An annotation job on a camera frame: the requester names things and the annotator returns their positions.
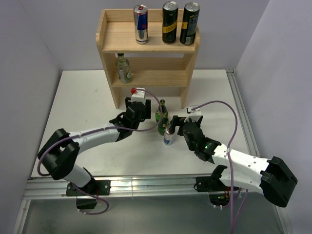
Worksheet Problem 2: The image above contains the green glass bottle front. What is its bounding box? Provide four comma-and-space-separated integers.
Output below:
157, 113, 169, 136

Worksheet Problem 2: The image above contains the green glass bottle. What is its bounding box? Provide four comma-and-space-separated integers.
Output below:
155, 99, 168, 122
157, 113, 169, 136

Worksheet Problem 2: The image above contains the silver blue white can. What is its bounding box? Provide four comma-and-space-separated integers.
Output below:
163, 124, 175, 145

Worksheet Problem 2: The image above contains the clear glass bottle front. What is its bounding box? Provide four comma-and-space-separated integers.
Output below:
116, 53, 132, 84

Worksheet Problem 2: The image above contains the red blue silver can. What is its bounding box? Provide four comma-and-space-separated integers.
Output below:
133, 4, 148, 44

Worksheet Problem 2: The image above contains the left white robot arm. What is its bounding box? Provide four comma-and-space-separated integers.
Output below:
38, 97, 151, 195

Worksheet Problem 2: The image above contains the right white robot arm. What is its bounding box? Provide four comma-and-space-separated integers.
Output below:
169, 116, 298, 208

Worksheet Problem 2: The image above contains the wooden two-tier shelf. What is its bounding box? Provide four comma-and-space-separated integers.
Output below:
96, 9, 200, 108

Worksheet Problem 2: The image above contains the green glass bottle rear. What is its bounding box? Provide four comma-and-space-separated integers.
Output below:
155, 99, 168, 122

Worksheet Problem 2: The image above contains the black can yellow band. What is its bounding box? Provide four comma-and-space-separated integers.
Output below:
162, 1, 178, 44

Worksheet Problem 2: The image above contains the black can yellow label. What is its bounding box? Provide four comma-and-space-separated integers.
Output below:
179, 2, 200, 45

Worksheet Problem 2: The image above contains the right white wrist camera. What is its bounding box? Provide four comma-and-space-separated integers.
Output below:
184, 105, 202, 122

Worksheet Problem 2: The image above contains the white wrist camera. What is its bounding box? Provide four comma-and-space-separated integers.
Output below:
184, 105, 202, 122
131, 88, 146, 105

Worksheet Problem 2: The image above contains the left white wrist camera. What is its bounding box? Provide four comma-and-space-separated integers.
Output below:
131, 88, 146, 105

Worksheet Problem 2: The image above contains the aluminium side rail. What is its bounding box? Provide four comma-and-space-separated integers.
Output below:
226, 69, 261, 157

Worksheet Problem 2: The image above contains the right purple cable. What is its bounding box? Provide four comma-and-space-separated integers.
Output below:
194, 100, 249, 234

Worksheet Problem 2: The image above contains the purple cable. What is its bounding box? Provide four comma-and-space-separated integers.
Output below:
194, 100, 249, 234
37, 88, 164, 176

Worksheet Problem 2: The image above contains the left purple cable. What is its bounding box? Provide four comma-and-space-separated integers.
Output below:
37, 88, 164, 176

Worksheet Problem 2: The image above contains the aluminium front rail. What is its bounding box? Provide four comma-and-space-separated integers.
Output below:
23, 174, 242, 199

